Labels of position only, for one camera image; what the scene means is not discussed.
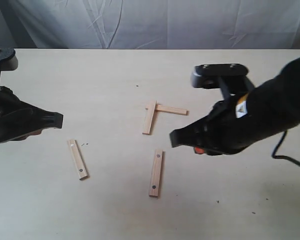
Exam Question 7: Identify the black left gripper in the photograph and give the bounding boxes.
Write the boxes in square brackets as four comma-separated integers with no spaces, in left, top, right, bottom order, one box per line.
[0,86,64,143]

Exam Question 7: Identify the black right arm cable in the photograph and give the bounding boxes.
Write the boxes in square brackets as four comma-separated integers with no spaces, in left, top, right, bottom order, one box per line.
[271,129,300,171]

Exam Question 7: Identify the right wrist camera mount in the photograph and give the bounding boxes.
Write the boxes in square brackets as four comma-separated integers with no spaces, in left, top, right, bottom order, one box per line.
[190,63,255,100]

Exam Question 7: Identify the white backdrop cloth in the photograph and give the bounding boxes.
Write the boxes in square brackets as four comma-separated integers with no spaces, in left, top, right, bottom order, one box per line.
[0,0,300,49]

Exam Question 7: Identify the plain wooden stick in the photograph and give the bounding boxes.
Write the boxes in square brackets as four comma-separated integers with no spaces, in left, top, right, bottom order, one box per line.
[155,104,188,116]
[142,100,157,135]

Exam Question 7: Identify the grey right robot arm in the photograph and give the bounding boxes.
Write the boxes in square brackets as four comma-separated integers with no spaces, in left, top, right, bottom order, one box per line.
[169,57,300,155]

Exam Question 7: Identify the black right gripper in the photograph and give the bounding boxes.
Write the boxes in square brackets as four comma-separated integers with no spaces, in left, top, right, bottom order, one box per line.
[169,93,255,155]

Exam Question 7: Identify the wooden stick with holes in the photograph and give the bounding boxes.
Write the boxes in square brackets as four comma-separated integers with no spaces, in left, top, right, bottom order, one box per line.
[148,149,163,198]
[67,139,89,181]

